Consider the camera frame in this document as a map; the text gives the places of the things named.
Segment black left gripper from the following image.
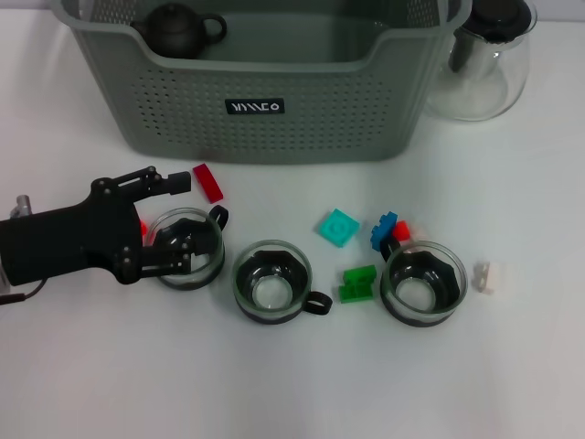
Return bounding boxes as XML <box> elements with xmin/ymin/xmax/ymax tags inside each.
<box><xmin>0</xmin><ymin>165</ymin><xmax>217</xmax><ymax>288</ymax></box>

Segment glass teacup with black base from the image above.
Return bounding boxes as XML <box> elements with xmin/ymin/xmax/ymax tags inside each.
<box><xmin>144</xmin><ymin>204</ymin><xmax>230</xmax><ymax>291</ymax></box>
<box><xmin>378</xmin><ymin>237</ymin><xmax>470</xmax><ymax>329</ymax></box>
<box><xmin>230</xmin><ymin>239</ymin><xmax>334</xmax><ymax>326</ymax></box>

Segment grey perforated storage bin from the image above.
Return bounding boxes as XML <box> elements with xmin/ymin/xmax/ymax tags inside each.
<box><xmin>48</xmin><ymin>0</ymin><xmax>472</xmax><ymax>166</ymax></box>

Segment teal square building block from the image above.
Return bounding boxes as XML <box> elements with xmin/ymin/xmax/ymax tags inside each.
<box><xmin>314</xmin><ymin>208</ymin><xmax>361</xmax><ymax>249</ymax></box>

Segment green building block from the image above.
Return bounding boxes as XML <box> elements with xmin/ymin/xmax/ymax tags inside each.
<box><xmin>342</xmin><ymin>264</ymin><xmax>378</xmax><ymax>287</ymax></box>
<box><xmin>337</xmin><ymin>281</ymin><xmax>375</xmax><ymax>304</ymax></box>

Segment blue square building block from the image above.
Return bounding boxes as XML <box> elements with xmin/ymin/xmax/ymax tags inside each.
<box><xmin>368</xmin><ymin>210</ymin><xmax>399</xmax><ymax>252</ymax></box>

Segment dark red long brick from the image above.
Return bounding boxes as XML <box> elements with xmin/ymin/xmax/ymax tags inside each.
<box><xmin>191</xmin><ymin>163</ymin><xmax>226</xmax><ymax>205</ymax></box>

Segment dark clay teapot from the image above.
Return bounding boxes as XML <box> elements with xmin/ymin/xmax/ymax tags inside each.
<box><xmin>130</xmin><ymin>3</ymin><xmax>229</xmax><ymax>60</ymax></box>

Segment glass carafe with black lid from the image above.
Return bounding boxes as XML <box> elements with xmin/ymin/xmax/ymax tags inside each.
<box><xmin>424</xmin><ymin>0</ymin><xmax>538</xmax><ymax>123</ymax></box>

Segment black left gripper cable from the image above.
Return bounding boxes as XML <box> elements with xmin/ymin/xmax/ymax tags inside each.
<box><xmin>0</xmin><ymin>276</ymin><xmax>49</xmax><ymax>305</ymax></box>

